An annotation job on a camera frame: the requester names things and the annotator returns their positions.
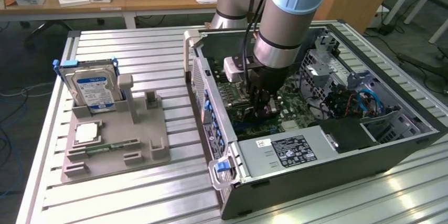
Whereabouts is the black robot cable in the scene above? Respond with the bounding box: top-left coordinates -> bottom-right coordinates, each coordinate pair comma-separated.
243,0 -> 270,96

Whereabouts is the grey power supply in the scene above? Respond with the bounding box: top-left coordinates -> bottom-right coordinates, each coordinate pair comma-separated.
231,125 -> 339,177

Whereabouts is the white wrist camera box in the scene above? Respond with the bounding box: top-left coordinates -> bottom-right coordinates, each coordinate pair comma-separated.
223,56 -> 259,83

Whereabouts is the metal drive cage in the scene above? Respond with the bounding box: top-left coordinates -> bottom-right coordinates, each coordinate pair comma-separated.
303,34 -> 355,88

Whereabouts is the blue wire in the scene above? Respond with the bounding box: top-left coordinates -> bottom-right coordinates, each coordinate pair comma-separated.
357,89 -> 386,116

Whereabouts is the white table frame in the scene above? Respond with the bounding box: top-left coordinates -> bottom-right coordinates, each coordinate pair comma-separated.
383,0 -> 448,44

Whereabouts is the black floor stand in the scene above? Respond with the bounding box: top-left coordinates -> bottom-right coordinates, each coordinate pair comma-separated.
398,50 -> 448,74

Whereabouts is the hard disk with blue caddy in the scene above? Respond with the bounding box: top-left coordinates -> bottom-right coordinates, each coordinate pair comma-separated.
53,56 -> 123,114

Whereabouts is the CPU socket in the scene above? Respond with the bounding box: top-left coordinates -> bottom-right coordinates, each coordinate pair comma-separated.
238,83 -> 251,101

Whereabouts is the black wire bundle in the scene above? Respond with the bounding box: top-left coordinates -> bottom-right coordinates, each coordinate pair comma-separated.
307,90 -> 351,120

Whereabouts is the silver chipset heatsink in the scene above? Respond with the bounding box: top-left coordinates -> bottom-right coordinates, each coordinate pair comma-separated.
282,121 -> 305,132

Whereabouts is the grey parts rack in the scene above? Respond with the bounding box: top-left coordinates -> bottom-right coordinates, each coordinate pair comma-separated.
62,74 -> 173,185

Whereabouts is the red wire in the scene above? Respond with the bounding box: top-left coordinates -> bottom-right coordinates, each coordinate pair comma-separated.
350,94 -> 362,116

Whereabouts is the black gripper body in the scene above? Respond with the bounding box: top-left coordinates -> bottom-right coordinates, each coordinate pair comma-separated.
250,65 -> 291,96

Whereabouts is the green graphics card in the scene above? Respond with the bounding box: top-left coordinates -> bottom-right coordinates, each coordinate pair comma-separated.
242,95 -> 282,126

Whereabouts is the grey disk bay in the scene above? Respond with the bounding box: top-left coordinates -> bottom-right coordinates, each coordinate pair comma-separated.
361,110 -> 422,143

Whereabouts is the green RAM stick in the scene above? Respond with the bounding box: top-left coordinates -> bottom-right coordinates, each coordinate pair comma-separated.
83,141 -> 137,154

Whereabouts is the black plastic shroud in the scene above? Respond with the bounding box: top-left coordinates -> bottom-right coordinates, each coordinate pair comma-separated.
322,119 -> 382,154

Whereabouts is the silver CPU chip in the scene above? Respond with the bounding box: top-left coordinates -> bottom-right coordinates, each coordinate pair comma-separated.
75,123 -> 102,143

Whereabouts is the black open PC case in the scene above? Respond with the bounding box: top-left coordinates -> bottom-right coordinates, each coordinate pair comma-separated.
185,23 -> 448,221

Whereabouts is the green motherboard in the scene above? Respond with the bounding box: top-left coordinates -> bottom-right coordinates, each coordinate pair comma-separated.
210,61 -> 323,141

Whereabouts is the black power adapter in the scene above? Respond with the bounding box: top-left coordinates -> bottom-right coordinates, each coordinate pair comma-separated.
378,24 -> 397,36

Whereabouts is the black chair base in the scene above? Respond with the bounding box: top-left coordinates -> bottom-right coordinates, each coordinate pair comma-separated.
21,19 -> 106,50

